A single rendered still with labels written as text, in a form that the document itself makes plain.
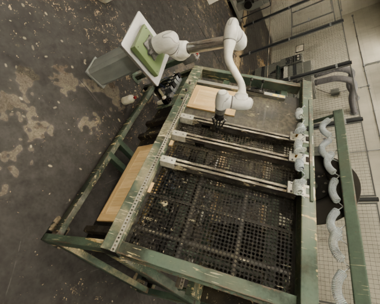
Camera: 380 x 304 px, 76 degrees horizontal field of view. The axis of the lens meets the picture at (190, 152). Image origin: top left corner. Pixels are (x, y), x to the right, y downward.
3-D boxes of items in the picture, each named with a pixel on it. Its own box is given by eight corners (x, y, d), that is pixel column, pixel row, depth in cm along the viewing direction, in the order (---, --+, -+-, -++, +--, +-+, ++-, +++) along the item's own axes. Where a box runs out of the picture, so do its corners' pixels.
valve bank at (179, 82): (164, 72, 279) (182, 65, 266) (171, 82, 287) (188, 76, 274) (148, 99, 248) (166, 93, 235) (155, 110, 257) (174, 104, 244)
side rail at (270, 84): (203, 74, 296) (203, 66, 287) (297, 91, 277) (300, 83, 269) (201, 77, 292) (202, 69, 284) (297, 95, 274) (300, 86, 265)
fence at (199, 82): (198, 82, 276) (198, 79, 273) (284, 98, 260) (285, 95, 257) (196, 84, 273) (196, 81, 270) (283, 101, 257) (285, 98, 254)
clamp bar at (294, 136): (182, 116, 240) (182, 97, 221) (308, 143, 220) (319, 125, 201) (179, 123, 234) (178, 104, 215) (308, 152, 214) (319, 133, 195)
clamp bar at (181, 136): (174, 133, 226) (174, 113, 207) (308, 163, 206) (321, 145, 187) (171, 141, 220) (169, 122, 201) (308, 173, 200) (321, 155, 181)
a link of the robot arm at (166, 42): (149, 33, 220) (170, 23, 209) (162, 42, 235) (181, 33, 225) (151, 50, 218) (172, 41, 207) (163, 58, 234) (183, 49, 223)
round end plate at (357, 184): (271, 157, 282) (354, 148, 239) (273, 160, 286) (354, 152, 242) (265, 220, 234) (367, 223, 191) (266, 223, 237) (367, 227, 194)
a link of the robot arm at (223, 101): (213, 110, 196) (230, 112, 194) (215, 95, 183) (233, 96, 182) (215, 102, 202) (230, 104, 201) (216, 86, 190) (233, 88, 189)
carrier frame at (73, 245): (145, 84, 334) (196, 66, 289) (192, 151, 414) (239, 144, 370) (40, 239, 201) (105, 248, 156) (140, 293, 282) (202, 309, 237)
